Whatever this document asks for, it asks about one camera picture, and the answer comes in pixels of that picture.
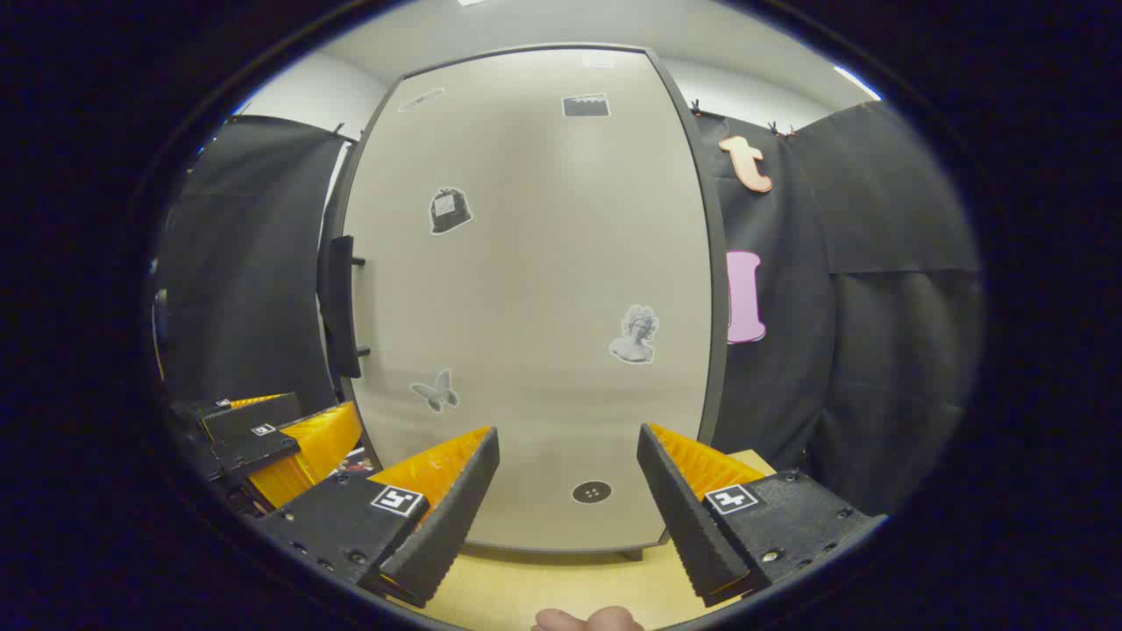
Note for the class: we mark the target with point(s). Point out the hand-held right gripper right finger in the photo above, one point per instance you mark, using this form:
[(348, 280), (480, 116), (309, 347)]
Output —
[(684, 517)]

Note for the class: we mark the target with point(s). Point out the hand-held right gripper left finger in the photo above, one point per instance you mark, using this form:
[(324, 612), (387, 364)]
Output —
[(451, 526)]

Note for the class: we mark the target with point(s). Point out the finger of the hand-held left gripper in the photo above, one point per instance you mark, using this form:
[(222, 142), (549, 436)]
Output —
[(254, 443), (188, 429)]

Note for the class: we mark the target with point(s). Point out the white cover book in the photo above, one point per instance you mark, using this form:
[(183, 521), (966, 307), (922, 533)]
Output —
[(355, 462)]

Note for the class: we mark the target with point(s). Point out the black backdrop cloth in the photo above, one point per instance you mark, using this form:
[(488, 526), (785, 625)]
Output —
[(877, 350)]

